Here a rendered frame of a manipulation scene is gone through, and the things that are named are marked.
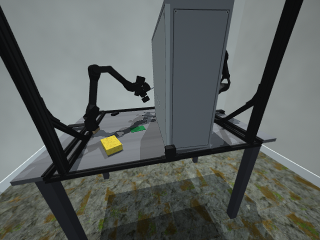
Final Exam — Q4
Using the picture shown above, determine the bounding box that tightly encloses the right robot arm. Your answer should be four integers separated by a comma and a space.
219, 50, 231, 94

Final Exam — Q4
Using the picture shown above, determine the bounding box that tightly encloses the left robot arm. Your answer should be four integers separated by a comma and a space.
83, 64, 151, 131

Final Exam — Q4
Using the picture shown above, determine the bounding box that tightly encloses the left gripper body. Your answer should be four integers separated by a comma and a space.
139, 86, 150, 103

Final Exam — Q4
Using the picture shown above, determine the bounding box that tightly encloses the green flat rectangular plate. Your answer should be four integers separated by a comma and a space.
130, 125, 146, 133

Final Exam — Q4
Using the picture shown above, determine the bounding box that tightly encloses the yellow sponge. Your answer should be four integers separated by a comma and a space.
100, 135, 123, 155

